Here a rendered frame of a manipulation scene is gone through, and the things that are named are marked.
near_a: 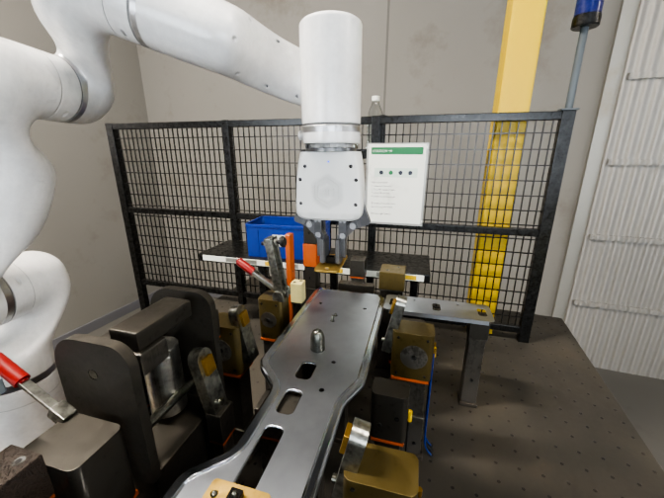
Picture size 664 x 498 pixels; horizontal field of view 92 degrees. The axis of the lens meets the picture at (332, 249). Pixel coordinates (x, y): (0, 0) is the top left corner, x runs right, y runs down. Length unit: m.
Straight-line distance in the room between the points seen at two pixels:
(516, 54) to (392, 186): 0.57
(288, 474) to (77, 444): 0.27
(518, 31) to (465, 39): 1.15
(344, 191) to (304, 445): 0.38
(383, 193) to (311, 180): 0.82
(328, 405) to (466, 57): 2.23
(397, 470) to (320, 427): 0.15
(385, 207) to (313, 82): 0.88
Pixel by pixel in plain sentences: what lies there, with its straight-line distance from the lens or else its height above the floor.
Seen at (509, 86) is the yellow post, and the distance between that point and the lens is 1.34.
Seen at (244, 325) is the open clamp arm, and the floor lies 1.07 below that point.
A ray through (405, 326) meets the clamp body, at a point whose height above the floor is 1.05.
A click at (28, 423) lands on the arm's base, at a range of 0.92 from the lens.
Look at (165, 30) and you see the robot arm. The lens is 0.54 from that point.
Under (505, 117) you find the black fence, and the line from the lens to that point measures 1.29.
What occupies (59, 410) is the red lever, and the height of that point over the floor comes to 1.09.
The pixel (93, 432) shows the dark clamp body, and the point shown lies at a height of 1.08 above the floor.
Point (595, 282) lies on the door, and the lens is 2.68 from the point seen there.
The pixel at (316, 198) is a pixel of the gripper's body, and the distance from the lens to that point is 0.47.
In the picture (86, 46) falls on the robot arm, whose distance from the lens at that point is 0.65.
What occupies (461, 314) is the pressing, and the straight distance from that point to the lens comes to 0.95.
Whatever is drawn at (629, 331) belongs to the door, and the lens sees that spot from 2.88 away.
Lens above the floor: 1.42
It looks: 17 degrees down
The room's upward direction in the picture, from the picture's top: straight up
